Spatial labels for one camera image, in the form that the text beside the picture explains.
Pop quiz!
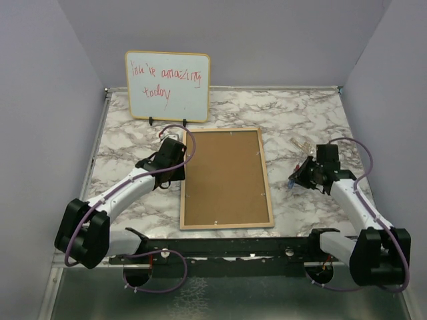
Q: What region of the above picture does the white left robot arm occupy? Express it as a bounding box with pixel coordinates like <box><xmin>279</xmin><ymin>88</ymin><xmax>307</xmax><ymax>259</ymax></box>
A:
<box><xmin>54</xmin><ymin>137</ymin><xmax>187</xmax><ymax>269</ymax></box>

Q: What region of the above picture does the white dry-erase board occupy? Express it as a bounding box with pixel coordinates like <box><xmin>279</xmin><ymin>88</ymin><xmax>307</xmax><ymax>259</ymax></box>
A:
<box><xmin>125</xmin><ymin>51</ymin><xmax>211</xmax><ymax>123</ymax></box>

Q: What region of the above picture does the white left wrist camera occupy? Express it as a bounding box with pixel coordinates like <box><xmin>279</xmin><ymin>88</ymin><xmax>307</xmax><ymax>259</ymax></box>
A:
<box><xmin>159</xmin><ymin>133</ymin><xmax>182</xmax><ymax>141</ymax></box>

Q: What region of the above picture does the blue picture frame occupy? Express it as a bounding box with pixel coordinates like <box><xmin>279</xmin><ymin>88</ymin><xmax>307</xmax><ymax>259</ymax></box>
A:
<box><xmin>179</xmin><ymin>127</ymin><xmax>276</xmax><ymax>231</ymax></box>

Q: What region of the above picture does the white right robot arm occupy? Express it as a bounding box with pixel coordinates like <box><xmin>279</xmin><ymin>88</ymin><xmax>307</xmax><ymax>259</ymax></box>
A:
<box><xmin>289</xmin><ymin>141</ymin><xmax>411</xmax><ymax>292</ymax></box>

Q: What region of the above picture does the clear bag of hardware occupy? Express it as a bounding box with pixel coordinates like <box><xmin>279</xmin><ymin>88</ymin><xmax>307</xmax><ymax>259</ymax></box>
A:
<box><xmin>290</xmin><ymin>137</ymin><xmax>316</xmax><ymax>156</ymax></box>

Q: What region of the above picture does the black whiteboard stand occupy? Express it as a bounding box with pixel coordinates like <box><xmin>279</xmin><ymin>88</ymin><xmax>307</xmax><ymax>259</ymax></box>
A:
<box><xmin>148</xmin><ymin>117</ymin><xmax>188</xmax><ymax>127</ymax></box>

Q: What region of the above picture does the blue red screwdriver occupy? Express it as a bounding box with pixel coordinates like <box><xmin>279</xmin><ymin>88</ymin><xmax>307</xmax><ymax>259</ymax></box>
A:
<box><xmin>288</xmin><ymin>179</ymin><xmax>295</xmax><ymax>189</ymax></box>

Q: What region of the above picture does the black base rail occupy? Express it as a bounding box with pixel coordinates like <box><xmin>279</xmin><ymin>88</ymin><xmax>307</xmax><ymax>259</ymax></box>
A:
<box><xmin>109</xmin><ymin>235</ymin><xmax>341</xmax><ymax>283</ymax></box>

